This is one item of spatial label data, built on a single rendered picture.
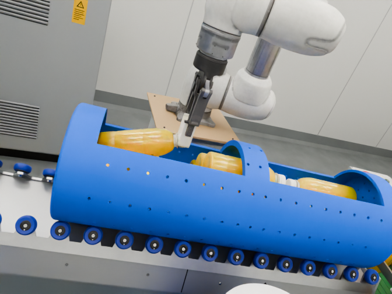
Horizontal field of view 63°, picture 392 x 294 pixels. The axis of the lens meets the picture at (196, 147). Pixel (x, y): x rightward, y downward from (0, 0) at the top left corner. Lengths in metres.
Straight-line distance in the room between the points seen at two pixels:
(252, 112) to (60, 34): 1.35
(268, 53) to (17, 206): 0.97
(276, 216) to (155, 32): 2.96
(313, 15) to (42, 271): 0.83
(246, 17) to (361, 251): 0.66
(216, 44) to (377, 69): 4.31
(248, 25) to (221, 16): 0.06
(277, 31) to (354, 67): 4.02
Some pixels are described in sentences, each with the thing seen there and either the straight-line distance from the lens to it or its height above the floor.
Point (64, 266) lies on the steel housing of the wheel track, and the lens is 0.89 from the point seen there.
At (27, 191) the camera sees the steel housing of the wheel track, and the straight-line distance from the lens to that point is 0.99.
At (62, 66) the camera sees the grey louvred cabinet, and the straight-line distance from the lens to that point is 2.31.
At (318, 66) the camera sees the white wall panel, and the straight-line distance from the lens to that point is 4.38.
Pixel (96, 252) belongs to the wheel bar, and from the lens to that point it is 0.86.
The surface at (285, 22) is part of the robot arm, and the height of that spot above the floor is 1.54.
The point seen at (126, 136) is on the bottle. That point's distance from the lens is 0.81.
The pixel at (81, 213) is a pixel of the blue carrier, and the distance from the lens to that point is 0.74.
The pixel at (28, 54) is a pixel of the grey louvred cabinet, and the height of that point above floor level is 0.81.
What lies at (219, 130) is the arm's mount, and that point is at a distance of 1.43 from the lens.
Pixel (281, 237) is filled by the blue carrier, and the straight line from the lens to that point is 0.84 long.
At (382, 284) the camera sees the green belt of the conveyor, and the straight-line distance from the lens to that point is 1.30.
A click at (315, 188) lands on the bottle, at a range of 1.00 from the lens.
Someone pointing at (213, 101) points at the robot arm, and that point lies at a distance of 1.37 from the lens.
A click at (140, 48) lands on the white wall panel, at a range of 3.58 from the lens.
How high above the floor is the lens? 1.57
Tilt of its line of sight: 27 degrees down
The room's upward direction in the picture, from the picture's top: 21 degrees clockwise
